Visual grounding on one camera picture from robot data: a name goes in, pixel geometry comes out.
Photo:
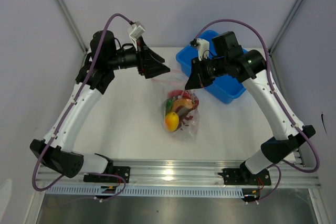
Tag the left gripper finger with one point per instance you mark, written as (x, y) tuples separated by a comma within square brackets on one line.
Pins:
[(155, 69), (153, 54)]

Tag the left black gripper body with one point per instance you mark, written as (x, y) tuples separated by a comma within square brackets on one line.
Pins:
[(130, 58)]

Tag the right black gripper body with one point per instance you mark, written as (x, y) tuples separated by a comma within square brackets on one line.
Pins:
[(211, 69)]

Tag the red toy lobster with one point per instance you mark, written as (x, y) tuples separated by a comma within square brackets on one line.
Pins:
[(184, 114)]

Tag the clear zip top bag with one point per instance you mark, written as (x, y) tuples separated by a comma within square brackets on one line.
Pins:
[(162, 85)]

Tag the yellow orange toy fruit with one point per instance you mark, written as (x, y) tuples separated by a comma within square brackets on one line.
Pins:
[(172, 121)]

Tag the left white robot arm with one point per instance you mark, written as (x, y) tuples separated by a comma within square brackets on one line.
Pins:
[(55, 150)]

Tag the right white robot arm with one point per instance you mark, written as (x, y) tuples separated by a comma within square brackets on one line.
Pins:
[(250, 69)]

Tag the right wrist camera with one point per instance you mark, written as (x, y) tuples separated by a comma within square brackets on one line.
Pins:
[(225, 45)]

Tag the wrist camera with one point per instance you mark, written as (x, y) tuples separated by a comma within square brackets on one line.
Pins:
[(135, 31), (225, 45)]

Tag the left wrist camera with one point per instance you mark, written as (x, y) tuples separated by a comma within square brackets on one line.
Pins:
[(135, 31)]

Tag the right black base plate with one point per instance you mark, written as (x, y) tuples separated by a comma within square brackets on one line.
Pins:
[(237, 176)]

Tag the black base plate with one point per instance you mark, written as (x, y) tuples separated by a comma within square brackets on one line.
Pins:
[(237, 176), (118, 174)]

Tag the aluminium rail frame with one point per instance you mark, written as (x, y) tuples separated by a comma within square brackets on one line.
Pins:
[(202, 174)]

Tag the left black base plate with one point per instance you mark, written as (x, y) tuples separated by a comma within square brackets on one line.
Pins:
[(118, 174)]

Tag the slotted cable duct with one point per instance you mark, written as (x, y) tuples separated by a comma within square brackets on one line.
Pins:
[(148, 191)]

